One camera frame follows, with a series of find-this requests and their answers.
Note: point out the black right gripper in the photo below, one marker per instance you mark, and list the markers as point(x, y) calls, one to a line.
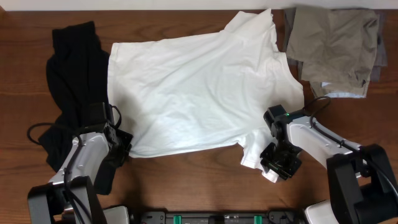
point(282, 172)

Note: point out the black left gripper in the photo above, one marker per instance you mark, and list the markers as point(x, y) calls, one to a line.
point(120, 158)

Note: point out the black garment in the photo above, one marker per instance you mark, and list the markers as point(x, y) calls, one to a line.
point(77, 75)

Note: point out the white t-shirt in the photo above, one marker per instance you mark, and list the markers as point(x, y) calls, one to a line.
point(203, 91)

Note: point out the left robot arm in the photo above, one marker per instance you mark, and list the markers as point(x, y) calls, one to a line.
point(72, 191)

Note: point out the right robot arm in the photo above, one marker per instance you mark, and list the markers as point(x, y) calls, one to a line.
point(361, 181)

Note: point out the khaki folded shorts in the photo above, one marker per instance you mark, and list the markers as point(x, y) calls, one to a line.
point(335, 46)

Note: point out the grey folded garment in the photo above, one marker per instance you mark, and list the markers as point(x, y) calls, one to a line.
point(382, 46)

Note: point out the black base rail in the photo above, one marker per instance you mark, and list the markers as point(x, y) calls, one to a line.
point(269, 217)

